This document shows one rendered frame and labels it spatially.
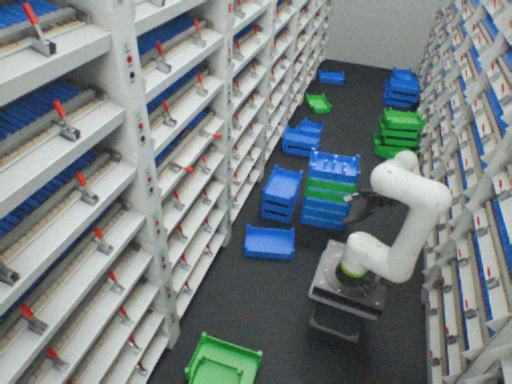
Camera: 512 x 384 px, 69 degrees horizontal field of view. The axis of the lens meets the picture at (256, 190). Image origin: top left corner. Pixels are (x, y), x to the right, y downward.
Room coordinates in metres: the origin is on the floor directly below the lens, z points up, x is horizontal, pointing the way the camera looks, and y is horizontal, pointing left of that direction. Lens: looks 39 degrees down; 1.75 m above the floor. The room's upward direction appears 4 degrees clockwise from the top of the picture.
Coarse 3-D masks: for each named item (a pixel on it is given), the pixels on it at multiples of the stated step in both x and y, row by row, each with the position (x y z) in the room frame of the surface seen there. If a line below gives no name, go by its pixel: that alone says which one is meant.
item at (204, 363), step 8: (200, 360) 0.79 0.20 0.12; (208, 360) 0.80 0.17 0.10; (200, 368) 0.77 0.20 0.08; (208, 368) 0.77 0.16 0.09; (216, 368) 0.77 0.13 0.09; (224, 368) 0.77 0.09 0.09; (232, 368) 0.77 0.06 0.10; (240, 368) 0.74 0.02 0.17; (192, 376) 0.72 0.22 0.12; (200, 376) 0.74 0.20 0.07; (208, 376) 0.74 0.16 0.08; (216, 376) 0.74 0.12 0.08; (224, 376) 0.74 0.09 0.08; (232, 376) 0.75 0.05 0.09; (240, 376) 0.72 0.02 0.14
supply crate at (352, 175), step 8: (312, 152) 2.00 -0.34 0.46; (320, 152) 2.01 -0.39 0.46; (312, 160) 1.99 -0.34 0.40; (320, 160) 1.99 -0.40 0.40; (328, 160) 2.00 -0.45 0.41; (336, 160) 1.99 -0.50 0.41; (344, 160) 1.98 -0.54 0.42; (320, 168) 1.90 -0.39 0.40; (328, 168) 1.91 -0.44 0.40; (336, 168) 1.92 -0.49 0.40; (352, 168) 1.93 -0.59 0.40; (312, 176) 1.82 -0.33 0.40; (320, 176) 1.81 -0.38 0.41; (328, 176) 1.80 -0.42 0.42; (336, 176) 1.80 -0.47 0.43; (344, 176) 1.79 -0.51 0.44; (352, 176) 1.78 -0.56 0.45
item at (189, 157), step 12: (204, 108) 1.59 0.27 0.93; (216, 108) 1.57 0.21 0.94; (216, 120) 1.54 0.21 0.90; (216, 132) 1.48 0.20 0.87; (204, 144) 1.34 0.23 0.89; (180, 156) 1.22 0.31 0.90; (192, 156) 1.25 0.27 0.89; (168, 168) 1.14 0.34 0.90; (168, 180) 1.08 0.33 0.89; (168, 192) 1.05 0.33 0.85
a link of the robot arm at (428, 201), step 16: (416, 176) 1.07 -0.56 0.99; (416, 192) 1.01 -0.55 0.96; (432, 192) 1.00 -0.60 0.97; (448, 192) 1.01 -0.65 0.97; (416, 208) 1.00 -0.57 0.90; (432, 208) 0.97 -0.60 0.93; (448, 208) 0.98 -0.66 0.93; (416, 224) 0.99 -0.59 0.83; (432, 224) 0.98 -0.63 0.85; (400, 240) 1.03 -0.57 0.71; (416, 240) 0.99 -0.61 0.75; (384, 256) 1.05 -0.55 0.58; (400, 256) 1.00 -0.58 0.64; (416, 256) 1.00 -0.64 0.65; (384, 272) 1.01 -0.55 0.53; (400, 272) 0.99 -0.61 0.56
